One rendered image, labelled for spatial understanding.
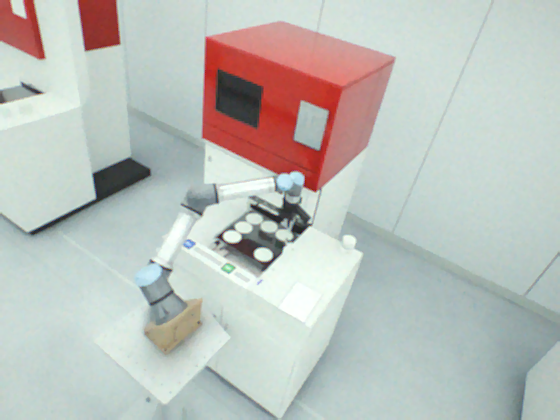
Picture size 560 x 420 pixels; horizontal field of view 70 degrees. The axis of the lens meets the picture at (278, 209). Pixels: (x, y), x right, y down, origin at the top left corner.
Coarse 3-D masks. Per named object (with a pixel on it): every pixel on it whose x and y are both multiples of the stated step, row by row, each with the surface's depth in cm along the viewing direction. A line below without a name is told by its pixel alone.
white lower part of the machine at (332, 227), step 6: (216, 204) 270; (348, 204) 294; (210, 210) 277; (342, 210) 285; (336, 216) 278; (342, 216) 294; (330, 222) 270; (336, 222) 286; (342, 222) 304; (324, 228) 264; (330, 228) 278; (336, 228) 295; (330, 234) 287; (336, 234) 304
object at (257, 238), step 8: (264, 216) 243; (224, 232) 226; (240, 232) 228; (248, 232) 229; (256, 232) 231; (264, 232) 232; (272, 232) 232; (224, 240) 221; (240, 240) 223; (248, 240) 224; (256, 240) 225; (264, 240) 226; (272, 240) 227; (280, 240) 228; (240, 248) 218; (248, 248) 219; (256, 248) 220; (264, 248) 221; (272, 248) 222; (280, 248) 223; (272, 256) 217; (264, 264) 211
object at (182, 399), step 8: (184, 392) 205; (144, 400) 233; (152, 400) 234; (176, 400) 205; (184, 400) 211; (136, 408) 229; (144, 408) 230; (152, 408) 230; (160, 408) 210; (168, 408) 209; (176, 408) 210; (184, 408) 215; (128, 416) 225; (136, 416) 226; (144, 416) 226; (152, 416) 206; (160, 416) 215; (168, 416) 214; (176, 416) 215; (184, 416) 218; (192, 416) 230
